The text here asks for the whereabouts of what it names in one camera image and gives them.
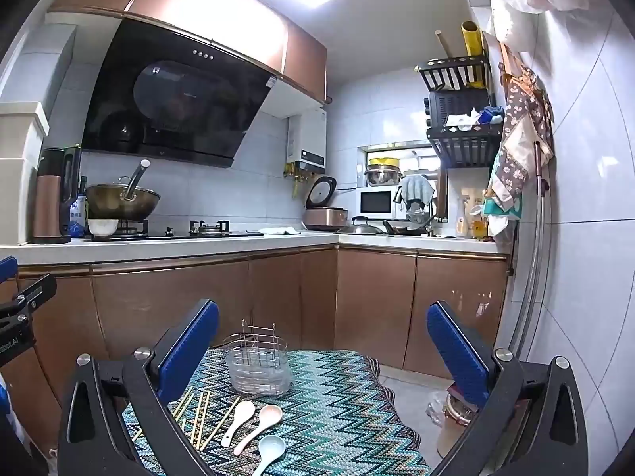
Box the copper black electric kettle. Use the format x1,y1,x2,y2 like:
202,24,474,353
31,145,82,244

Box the steel pan lid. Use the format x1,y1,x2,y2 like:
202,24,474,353
338,216,383,235

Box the bamboo chopstick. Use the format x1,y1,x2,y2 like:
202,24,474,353
200,394,241,451
196,390,211,450
172,386,194,420
189,391,205,446

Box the white water heater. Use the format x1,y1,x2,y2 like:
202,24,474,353
286,109,327,171

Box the zigzag patterned table cloth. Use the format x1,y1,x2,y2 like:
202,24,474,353
120,347,432,476

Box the brass wok with handle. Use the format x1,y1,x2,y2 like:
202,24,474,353
86,159,160,221

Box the blue label bottle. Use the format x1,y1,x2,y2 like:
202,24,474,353
69,175,88,238

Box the gas stove top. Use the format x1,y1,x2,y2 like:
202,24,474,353
89,220,263,242

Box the wire utensil holder basket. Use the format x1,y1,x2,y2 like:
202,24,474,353
223,319,292,397

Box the white bowl on counter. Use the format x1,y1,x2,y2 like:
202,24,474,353
87,218,119,238

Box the floral apron hanging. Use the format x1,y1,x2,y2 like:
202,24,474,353
484,44,554,216

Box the yellow roll on rack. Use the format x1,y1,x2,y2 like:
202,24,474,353
461,21,485,89

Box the clear spray bottle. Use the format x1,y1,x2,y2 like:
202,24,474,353
455,194,469,238

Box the white appliance box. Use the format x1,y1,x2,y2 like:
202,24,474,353
0,101,50,246

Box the black wall dish rack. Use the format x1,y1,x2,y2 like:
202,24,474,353
414,55,502,169

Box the steel pot yellow lid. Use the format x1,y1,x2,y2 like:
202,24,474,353
365,157,402,187

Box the grey hanging towel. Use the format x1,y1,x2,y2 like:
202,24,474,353
400,174,435,209

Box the white microwave oven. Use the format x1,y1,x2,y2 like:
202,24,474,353
355,185,406,220

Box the black range hood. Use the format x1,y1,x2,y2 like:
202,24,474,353
82,18,275,168

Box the white ceramic spoon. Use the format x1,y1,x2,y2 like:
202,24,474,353
221,400,255,448

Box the pink rice cooker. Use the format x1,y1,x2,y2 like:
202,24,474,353
301,175,348,231

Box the wooden rolling pin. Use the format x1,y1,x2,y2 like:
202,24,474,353
435,29,453,58

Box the light blue ceramic spoon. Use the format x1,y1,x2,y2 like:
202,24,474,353
252,435,286,476

